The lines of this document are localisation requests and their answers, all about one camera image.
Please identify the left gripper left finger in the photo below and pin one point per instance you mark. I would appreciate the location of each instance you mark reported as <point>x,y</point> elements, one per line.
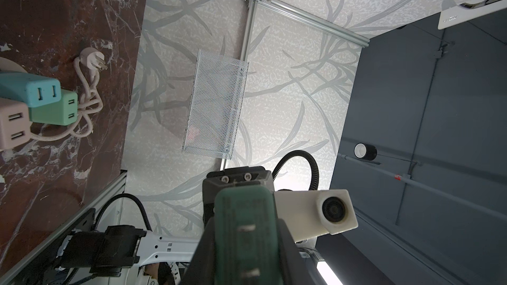
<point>202,266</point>

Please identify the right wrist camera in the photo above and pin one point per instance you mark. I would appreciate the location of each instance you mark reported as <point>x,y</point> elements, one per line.
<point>311,214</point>

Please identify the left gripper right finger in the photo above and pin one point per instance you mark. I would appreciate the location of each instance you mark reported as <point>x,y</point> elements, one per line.
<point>292,266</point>

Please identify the pink round power strip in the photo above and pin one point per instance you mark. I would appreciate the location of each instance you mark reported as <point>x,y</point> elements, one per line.
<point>8,66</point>

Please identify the aluminium frame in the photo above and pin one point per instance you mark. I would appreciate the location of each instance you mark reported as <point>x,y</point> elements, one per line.
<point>301,71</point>

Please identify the black round wall fixture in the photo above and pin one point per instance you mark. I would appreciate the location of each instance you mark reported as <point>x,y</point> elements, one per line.
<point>365,151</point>

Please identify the pink plug adapter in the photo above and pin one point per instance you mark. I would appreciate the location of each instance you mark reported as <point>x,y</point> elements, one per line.
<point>15,124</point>

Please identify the white wire basket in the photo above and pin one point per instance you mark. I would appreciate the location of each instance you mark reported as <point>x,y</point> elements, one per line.
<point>215,105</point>

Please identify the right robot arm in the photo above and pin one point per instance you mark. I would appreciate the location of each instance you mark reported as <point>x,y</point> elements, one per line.
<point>106,254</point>

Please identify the teal plug adapter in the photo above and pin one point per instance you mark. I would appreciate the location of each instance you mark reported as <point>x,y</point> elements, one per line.
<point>33,90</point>

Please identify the green plug adapter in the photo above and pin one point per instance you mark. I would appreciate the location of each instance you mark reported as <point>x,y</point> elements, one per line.
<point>246,238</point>
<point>63,113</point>

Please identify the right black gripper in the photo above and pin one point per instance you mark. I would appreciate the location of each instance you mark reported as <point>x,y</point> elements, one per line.
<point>229,178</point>

